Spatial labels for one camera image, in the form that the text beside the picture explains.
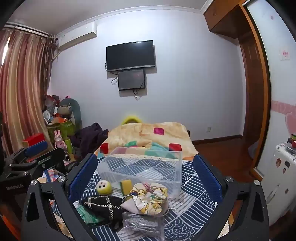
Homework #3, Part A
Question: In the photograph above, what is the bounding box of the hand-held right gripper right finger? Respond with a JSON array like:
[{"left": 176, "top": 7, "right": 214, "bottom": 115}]
[{"left": 193, "top": 153, "right": 271, "bottom": 241}]

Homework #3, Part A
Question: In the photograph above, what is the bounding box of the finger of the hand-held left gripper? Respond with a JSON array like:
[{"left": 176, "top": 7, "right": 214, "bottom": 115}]
[
  {"left": 31, "top": 147, "right": 66, "bottom": 174},
  {"left": 6, "top": 142, "right": 49, "bottom": 172}
]

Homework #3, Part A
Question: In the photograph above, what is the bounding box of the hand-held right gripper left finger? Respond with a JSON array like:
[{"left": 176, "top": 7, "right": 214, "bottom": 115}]
[{"left": 21, "top": 152, "right": 102, "bottom": 241}]

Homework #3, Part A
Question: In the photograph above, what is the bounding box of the yellow plush ball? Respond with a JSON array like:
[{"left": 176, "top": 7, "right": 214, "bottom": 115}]
[{"left": 97, "top": 180, "right": 113, "bottom": 195}]

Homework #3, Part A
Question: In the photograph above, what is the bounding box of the black pouch with silver chain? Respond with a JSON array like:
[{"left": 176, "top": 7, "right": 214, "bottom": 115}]
[{"left": 81, "top": 195, "right": 127, "bottom": 230}]

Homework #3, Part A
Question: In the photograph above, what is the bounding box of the green cloth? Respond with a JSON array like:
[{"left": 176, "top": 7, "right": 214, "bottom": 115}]
[{"left": 76, "top": 206, "right": 105, "bottom": 227}]

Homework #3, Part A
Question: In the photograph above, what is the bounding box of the yellow green sponge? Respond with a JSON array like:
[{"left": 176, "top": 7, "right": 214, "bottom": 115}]
[{"left": 120, "top": 179, "right": 133, "bottom": 193}]

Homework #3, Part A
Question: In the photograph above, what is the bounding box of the beige drawstring pouch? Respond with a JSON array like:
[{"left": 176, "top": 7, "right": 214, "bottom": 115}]
[{"left": 120, "top": 197, "right": 171, "bottom": 218}]

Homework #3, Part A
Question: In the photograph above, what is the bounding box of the clear plastic storage box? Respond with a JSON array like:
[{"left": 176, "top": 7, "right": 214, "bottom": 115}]
[{"left": 97, "top": 146, "right": 183, "bottom": 197}]

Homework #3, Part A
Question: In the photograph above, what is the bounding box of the floral fabric scrunchie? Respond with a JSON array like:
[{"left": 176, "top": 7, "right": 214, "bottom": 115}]
[{"left": 129, "top": 182, "right": 167, "bottom": 215}]

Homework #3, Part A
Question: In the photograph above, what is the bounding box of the silver grey mesh bag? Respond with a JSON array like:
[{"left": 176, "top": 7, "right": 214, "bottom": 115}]
[{"left": 121, "top": 211, "right": 165, "bottom": 241}]

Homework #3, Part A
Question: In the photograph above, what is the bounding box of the red box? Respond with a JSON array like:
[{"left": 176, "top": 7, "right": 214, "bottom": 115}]
[{"left": 23, "top": 133, "right": 46, "bottom": 147}]

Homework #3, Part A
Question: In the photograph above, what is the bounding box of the pink rabbit doll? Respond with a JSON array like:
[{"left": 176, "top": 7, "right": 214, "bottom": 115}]
[{"left": 54, "top": 130, "right": 66, "bottom": 149}]

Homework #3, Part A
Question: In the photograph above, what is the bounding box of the green bag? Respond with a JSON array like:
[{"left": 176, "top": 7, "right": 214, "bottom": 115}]
[{"left": 47, "top": 119, "right": 76, "bottom": 144}]

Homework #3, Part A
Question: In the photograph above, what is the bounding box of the dark purple cloth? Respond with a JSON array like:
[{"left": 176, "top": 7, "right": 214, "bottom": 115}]
[{"left": 71, "top": 122, "right": 109, "bottom": 161}]

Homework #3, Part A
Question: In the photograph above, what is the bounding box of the grey plush toy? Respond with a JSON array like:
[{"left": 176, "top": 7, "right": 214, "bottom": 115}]
[{"left": 57, "top": 98, "right": 83, "bottom": 135}]

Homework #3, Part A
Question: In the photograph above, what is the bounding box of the striped red curtain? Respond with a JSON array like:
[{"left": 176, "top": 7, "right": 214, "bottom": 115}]
[{"left": 0, "top": 28, "right": 56, "bottom": 160}]

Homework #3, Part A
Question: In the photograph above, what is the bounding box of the yellow patchwork blanket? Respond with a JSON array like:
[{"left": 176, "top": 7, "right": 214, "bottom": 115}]
[{"left": 94, "top": 122, "right": 199, "bottom": 161}]

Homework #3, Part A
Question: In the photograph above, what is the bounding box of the white suitcase with stickers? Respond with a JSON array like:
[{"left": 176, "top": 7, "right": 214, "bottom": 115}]
[{"left": 265, "top": 142, "right": 296, "bottom": 228}]

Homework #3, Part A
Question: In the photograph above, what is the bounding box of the yellow plush item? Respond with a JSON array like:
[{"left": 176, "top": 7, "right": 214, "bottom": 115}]
[{"left": 122, "top": 114, "right": 142, "bottom": 125}]

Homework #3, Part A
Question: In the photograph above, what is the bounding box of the wooden wardrobe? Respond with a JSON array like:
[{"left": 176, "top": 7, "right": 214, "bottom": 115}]
[{"left": 200, "top": 0, "right": 271, "bottom": 181}]

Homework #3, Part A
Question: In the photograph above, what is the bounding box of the white air conditioner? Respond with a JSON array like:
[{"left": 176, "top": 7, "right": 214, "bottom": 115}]
[{"left": 56, "top": 23, "right": 98, "bottom": 50}]

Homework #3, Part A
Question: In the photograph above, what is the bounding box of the white sliding wardrobe door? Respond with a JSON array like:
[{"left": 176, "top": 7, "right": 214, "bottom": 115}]
[{"left": 245, "top": 0, "right": 296, "bottom": 173}]

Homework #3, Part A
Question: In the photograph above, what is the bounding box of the small black wall monitor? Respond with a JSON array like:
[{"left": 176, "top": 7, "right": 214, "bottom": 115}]
[{"left": 118, "top": 69, "right": 146, "bottom": 91}]

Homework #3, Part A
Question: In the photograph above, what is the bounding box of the curtain rail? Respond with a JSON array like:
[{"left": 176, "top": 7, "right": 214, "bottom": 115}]
[{"left": 4, "top": 22, "right": 50, "bottom": 37}]

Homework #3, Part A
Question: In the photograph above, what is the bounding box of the large black wall television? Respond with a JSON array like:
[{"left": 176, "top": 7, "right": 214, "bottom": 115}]
[{"left": 106, "top": 40, "right": 156, "bottom": 72}]

